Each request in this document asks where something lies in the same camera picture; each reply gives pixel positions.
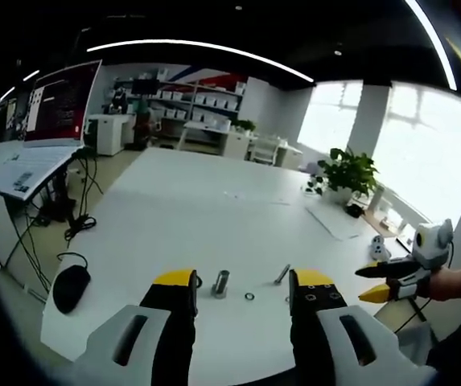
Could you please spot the white paper sheet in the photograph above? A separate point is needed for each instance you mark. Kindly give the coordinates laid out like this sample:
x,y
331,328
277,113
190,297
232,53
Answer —
x,y
336,223

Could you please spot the white side desk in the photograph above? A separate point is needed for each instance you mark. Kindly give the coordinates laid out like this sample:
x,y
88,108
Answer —
x,y
274,150

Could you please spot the green potted plant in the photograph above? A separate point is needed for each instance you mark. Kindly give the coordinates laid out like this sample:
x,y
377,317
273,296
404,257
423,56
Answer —
x,y
348,173

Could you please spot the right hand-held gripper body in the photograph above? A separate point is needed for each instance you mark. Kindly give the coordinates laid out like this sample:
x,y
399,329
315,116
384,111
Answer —
x,y
429,245

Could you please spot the shelf with white bins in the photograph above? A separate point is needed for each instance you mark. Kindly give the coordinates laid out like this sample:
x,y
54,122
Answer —
x,y
198,102

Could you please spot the curved ceiling light strip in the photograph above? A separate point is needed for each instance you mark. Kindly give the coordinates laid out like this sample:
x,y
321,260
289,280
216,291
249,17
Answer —
x,y
435,40

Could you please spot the white laptop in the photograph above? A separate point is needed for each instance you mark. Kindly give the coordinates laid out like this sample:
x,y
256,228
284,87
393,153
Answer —
x,y
57,120

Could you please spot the long ceiling light strip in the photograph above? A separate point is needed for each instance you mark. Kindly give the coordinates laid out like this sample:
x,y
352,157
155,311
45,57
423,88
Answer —
x,y
198,48

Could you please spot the metal washer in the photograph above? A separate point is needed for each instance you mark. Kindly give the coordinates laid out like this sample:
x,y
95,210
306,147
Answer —
x,y
249,296

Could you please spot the metal bolt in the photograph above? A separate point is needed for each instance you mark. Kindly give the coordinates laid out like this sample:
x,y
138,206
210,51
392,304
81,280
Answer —
x,y
282,274

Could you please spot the black computer mouse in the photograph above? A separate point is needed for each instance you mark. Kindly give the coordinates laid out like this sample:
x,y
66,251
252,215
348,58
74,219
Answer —
x,y
71,288

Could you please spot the white cylinder device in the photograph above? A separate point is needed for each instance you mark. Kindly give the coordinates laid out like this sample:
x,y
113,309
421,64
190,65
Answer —
x,y
376,199

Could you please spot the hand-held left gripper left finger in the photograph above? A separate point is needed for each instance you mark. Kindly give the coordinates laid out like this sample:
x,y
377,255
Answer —
x,y
105,342

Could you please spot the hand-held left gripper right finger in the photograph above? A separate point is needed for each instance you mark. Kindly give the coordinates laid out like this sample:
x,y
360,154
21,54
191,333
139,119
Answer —
x,y
334,333

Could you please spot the white cabinet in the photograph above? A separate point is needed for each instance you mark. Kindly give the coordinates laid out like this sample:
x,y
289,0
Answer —
x,y
109,134

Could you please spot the black monitor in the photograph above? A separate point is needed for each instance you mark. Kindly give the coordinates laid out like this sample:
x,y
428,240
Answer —
x,y
145,86

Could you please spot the metal threaded stud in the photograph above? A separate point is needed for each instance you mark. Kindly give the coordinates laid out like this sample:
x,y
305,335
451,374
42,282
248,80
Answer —
x,y
221,283

